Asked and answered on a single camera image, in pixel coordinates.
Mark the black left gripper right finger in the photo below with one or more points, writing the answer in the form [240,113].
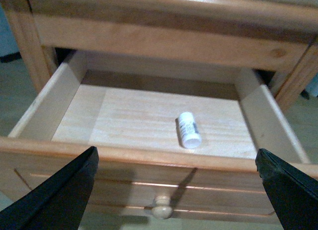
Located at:
[292,193]

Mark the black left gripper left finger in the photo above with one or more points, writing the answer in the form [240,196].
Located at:
[59,202]

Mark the wooden drawer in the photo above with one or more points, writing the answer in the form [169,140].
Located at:
[128,108]

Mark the wooden nightstand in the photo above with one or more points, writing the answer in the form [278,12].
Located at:
[272,35]

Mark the grey curtain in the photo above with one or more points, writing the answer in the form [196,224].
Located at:
[9,50]

